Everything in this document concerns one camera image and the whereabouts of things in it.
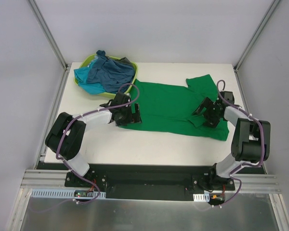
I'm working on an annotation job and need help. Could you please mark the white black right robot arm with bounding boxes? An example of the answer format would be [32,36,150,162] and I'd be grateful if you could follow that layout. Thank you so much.
[193,91,271,190]

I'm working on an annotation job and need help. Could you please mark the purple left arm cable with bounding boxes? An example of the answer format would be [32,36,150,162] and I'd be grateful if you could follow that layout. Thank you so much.
[55,83,140,205]

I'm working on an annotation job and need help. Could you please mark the right white slotted cable duct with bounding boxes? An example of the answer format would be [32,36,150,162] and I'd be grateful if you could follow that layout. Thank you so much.
[193,193,210,203]

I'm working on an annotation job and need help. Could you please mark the left aluminium frame post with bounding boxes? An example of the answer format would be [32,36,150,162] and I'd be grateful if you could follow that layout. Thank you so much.
[27,0,68,70]

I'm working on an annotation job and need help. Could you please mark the aluminium frame post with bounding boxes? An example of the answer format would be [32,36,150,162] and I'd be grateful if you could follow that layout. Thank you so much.
[27,0,68,70]
[234,0,282,73]

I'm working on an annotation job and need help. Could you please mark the green t shirt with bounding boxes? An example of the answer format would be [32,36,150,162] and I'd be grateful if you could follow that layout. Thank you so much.
[125,75,229,141]

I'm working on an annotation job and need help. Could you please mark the white slotted cable duct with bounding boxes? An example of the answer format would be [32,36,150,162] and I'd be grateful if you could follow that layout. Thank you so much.
[193,193,210,203]
[31,189,106,200]

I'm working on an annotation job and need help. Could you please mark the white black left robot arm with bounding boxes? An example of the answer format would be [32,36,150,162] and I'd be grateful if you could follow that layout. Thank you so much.
[45,92,142,187]

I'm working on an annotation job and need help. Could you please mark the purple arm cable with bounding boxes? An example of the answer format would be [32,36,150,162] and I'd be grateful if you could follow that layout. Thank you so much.
[55,83,140,205]
[195,79,267,212]

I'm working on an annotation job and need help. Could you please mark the teal t shirt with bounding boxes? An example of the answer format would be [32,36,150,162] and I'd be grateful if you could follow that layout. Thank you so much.
[74,61,105,95]

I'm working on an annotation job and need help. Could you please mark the dark blue t shirt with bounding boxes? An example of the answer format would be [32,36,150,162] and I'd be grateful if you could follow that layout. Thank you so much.
[88,50,135,93]

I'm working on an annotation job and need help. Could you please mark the lime green plastic basin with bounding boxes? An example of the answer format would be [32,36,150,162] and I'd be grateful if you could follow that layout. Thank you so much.
[74,53,138,98]

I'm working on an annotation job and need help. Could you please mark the right aluminium frame post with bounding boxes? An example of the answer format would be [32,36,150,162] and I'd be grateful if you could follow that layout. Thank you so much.
[234,0,282,73]

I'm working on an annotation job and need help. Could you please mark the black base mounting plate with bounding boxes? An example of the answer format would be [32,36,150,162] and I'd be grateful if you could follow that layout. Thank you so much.
[36,161,267,200]

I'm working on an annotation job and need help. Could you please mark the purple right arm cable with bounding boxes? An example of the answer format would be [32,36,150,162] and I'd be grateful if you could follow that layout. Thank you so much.
[195,79,267,212]

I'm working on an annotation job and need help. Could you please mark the grey t shirt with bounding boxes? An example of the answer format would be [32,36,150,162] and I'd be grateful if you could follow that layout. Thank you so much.
[118,57,132,65]

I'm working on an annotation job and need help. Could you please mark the left white slotted cable duct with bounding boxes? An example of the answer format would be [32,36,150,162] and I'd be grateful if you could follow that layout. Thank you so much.
[31,189,106,200]

